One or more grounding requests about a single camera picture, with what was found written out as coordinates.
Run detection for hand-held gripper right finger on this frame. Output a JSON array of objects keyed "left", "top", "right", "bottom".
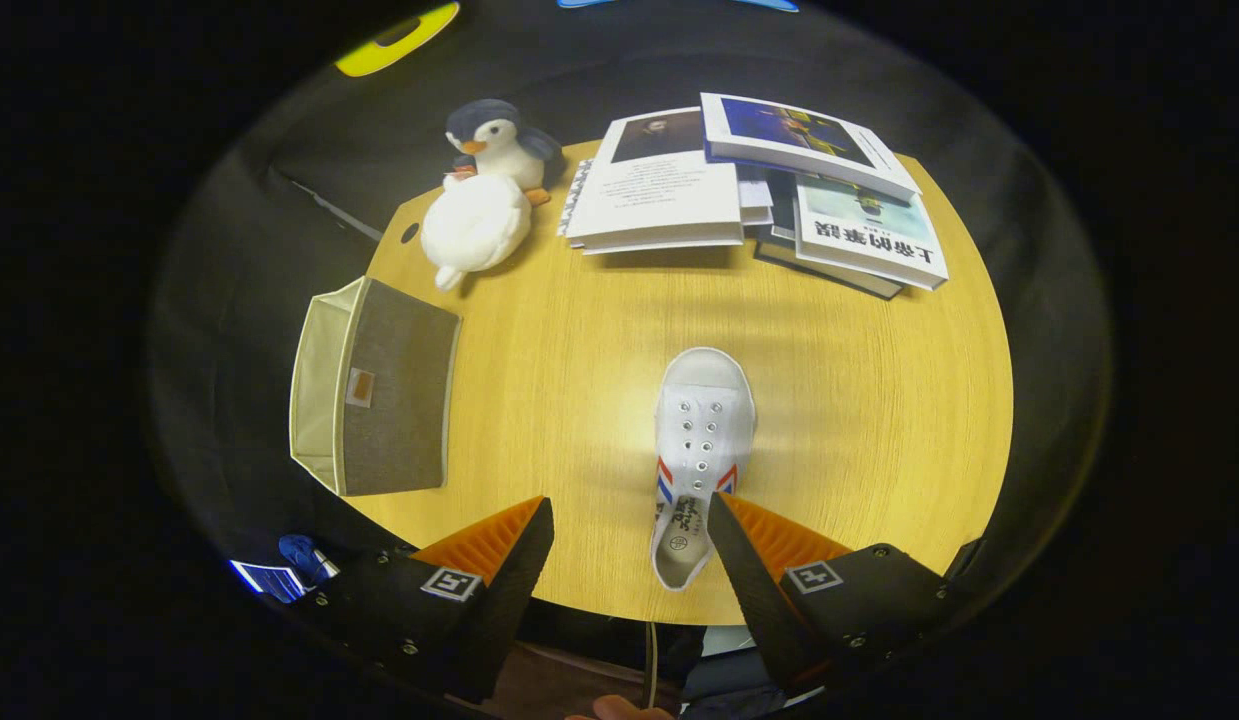
[{"left": 707, "top": 490, "right": 980, "bottom": 691}]

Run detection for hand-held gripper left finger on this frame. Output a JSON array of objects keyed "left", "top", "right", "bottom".
[{"left": 309, "top": 495, "right": 557, "bottom": 704}]

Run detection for white striped canvas shoe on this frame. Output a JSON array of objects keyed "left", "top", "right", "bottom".
[{"left": 649, "top": 346, "right": 758, "bottom": 593}]

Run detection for grey fabric storage box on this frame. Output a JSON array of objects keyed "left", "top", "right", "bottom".
[{"left": 289, "top": 276, "right": 463, "bottom": 498}]

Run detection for blue cloth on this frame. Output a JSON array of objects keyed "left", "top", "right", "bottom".
[{"left": 278, "top": 534, "right": 341, "bottom": 584}]

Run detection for book with pale landscape cover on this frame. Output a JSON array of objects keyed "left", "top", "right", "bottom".
[{"left": 794, "top": 175, "right": 950, "bottom": 293}]

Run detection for dark book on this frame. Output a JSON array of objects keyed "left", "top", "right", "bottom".
[{"left": 752, "top": 168, "right": 905, "bottom": 301}]

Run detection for white duck plush toy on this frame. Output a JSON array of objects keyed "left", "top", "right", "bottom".
[{"left": 420, "top": 172, "right": 534, "bottom": 293}]

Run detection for white book with portrait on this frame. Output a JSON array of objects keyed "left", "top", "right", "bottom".
[{"left": 564, "top": 108, "right": 775, "bottom": 256}]

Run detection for grey patterned notebook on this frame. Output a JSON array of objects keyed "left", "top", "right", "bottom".
[{"left": 557, "top": 158, "right": 596, "bottom": 239}]

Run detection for book with blue photo cover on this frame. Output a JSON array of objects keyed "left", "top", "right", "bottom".
[{"left": 699, "top": 92, "right": 922, "bottom": 203}]

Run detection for penguin plush toy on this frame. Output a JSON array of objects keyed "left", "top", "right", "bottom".
[{"left": 444, "top": 98, "right": 565, "bottom": 207}]

